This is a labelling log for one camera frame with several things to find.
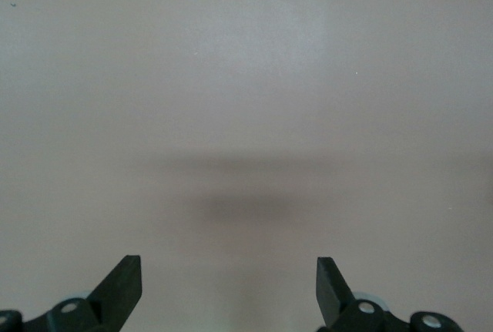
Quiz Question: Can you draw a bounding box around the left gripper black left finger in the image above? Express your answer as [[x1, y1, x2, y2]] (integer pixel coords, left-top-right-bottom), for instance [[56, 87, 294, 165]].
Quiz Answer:
[[0, 254, 143, 332]]

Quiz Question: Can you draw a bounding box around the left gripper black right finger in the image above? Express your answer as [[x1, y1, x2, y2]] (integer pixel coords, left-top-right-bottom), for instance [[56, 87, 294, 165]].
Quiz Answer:
[[315, 257, 461, 332]]

